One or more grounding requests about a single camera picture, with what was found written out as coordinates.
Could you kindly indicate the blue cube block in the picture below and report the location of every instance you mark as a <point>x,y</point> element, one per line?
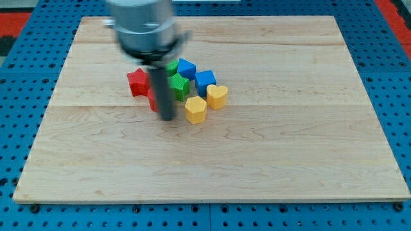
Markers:
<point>202,80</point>

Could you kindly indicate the red round block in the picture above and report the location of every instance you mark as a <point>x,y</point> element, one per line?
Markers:
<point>152,100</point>

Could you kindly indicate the green star block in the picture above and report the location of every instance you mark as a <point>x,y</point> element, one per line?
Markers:
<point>180,86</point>

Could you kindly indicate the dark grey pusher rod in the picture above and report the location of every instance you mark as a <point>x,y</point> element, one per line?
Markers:
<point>162,92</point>

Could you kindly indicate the yellow heart block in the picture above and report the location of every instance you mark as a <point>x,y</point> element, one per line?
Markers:
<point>216,96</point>

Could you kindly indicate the blue pentagon block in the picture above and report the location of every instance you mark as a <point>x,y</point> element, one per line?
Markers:
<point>186,69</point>

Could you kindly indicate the red star block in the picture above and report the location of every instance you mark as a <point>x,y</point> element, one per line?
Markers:
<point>139,82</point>

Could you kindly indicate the wooden board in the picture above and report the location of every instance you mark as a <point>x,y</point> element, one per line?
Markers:
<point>298,126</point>

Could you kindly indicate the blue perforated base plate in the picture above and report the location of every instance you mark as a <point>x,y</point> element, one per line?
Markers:
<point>31,69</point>

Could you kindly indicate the yellow hexagon block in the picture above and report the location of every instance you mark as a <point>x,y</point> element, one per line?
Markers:
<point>196,110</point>

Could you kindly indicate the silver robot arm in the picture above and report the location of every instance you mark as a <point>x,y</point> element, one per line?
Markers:
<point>147,30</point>

